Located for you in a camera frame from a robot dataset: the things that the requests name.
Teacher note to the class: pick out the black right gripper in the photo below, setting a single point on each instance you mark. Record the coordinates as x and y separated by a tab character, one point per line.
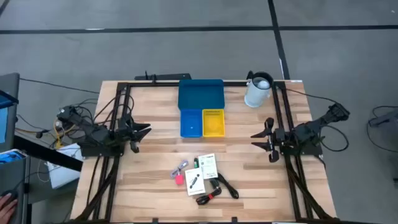
271	140

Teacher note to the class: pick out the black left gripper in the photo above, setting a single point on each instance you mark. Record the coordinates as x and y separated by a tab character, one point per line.
126	130

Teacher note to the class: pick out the white box with label print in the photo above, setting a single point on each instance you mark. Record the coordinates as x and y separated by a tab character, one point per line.
207	166

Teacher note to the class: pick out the pink USB charger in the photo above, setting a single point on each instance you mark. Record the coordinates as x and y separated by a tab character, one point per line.
179	180

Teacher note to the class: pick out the white box with tool print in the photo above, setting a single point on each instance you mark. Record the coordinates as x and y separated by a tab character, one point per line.
191	174

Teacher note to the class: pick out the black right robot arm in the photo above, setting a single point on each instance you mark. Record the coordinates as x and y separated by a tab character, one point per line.
311	127

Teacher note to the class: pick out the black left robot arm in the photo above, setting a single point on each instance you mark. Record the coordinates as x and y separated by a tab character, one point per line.
93	132

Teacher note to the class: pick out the small blue plastic bin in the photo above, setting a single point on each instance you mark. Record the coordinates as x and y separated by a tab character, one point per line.
191	123

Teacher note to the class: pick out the small yellow plastic bin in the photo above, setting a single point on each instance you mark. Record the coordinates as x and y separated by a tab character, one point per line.
214	124

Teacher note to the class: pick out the large teal plastic bin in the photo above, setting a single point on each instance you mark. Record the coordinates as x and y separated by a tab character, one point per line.
200	93

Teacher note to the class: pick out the pale grey cylindrical container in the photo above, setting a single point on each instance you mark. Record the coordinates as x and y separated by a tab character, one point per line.
255	96

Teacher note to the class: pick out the white ball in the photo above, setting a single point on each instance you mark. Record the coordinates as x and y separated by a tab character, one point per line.
263	84

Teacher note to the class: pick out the black device with antennas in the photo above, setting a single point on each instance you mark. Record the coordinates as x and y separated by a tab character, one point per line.
168	76

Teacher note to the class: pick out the white box on floor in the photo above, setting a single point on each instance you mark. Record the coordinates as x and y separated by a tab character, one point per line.
62	177

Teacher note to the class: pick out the black diagonal desk bar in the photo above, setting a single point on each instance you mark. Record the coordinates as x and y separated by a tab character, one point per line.
46	152

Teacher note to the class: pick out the tablet screen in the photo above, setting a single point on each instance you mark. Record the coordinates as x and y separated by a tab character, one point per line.
12	156

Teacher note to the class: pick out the grey monitor with blue screen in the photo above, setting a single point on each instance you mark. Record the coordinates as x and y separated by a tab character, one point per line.
9	84

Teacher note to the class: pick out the black computer mouse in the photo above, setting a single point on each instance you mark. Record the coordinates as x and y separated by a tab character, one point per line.
7	193

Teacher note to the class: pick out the person's hand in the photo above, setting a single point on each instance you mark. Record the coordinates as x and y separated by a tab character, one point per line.
6	211

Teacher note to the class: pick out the black aluminium table frame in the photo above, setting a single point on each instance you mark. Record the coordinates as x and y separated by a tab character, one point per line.
155	84

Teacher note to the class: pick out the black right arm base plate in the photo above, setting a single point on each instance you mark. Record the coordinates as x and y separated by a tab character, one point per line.
311	151

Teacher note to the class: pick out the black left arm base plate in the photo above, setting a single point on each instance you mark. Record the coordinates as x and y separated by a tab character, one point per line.
93	152

